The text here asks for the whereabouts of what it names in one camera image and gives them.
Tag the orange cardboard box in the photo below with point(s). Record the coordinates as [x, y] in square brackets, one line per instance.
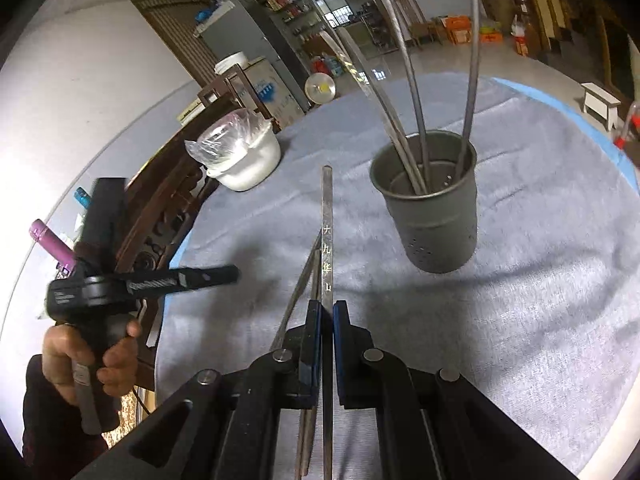
[459, 30]

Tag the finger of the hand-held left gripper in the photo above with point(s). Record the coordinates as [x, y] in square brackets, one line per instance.
[105, 220]
[200, 277]

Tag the person's left forearm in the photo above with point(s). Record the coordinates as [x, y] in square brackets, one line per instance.
[45, 425]

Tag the red and white bag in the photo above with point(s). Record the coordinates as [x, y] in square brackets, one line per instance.
[521, 37]

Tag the red plastic chair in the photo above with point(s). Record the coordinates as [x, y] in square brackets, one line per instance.
[631, 127]

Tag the metal chopsticks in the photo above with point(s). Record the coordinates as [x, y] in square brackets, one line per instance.
[385, 120]

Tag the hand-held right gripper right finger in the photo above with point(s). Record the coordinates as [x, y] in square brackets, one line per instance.
[342, 347]

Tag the grey metal utensil holder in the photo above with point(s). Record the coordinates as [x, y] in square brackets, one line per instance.
[430, 220]

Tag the white pot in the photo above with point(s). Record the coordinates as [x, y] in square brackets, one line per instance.
[250, 167]

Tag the dark wooden chair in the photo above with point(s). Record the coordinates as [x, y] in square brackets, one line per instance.
[220, 92]

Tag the grey refrigerator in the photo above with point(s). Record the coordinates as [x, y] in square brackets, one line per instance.
[240, 25]

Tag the light wooden chair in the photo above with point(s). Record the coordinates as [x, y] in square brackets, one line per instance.
[415, 20]

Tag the gold-marked dark chopstick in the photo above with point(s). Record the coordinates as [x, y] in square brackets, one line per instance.
[327, 240]

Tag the person's left hand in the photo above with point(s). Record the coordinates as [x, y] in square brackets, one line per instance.
[117, 367]

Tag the purple thermos bottle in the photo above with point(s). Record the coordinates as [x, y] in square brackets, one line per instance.
[52, 245]

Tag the white chest freezer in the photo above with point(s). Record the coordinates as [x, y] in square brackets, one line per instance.
[272, 90]

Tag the carved wooden sideboard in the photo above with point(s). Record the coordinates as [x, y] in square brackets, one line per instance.
[160, 210]

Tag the clear plastic bag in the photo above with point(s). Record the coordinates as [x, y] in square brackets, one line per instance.
[225, 135]

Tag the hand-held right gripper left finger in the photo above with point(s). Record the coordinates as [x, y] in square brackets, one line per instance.
[312, 345]

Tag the pantry shelf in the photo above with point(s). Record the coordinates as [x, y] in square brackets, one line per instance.
[295, 15]

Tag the blue thermos bottle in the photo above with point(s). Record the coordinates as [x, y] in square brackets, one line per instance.
[83, 197]

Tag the grey tablecloth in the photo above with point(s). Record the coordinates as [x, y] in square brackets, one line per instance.
[500, 335]

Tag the white rice cooker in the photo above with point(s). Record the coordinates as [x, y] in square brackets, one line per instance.
[231, 62]

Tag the white stool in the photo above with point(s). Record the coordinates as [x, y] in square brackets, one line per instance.
[600, 102]

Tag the blue table cover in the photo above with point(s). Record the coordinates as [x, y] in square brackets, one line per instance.
[575, 125]

